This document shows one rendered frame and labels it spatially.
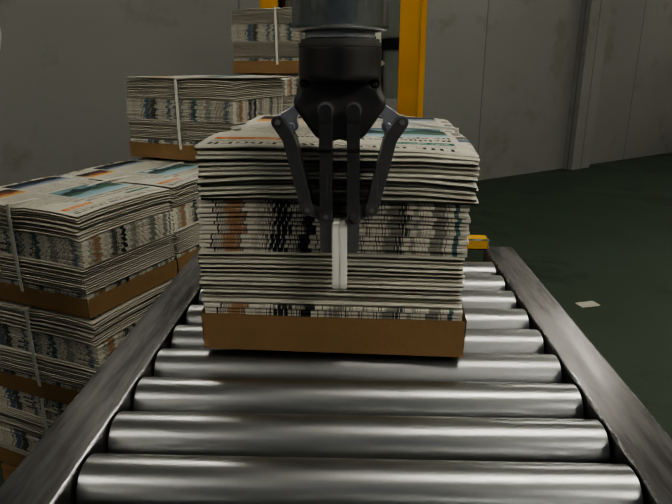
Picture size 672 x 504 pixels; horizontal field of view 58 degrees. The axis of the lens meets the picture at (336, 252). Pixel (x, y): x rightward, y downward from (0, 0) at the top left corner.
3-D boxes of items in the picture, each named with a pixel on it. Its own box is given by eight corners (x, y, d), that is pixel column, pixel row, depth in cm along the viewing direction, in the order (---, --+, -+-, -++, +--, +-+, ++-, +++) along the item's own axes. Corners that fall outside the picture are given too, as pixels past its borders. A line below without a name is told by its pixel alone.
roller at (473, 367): (139, 378, 66) (150, 400, 69) (577, 385, 64) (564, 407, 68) (150, 339, 69) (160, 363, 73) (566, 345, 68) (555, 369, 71)
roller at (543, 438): (118, 444, 60) (112, 400, 58) (598, 454, 58) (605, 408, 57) (97, 478, 55) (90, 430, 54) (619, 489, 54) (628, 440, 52)
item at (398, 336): (235, 295, 82) (234, 265, 81) (450, 302, 80) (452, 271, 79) (202, 348, 67) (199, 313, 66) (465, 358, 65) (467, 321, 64)
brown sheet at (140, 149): (129, 156, 182) (128, 141, 180) (188, 144, 207) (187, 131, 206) (237, 164, 167) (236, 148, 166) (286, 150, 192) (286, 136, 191)
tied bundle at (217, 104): (129, 158, 182) (121, 78, 175) (189, 146, 208) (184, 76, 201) (236, 166, 168) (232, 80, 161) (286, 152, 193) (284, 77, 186)
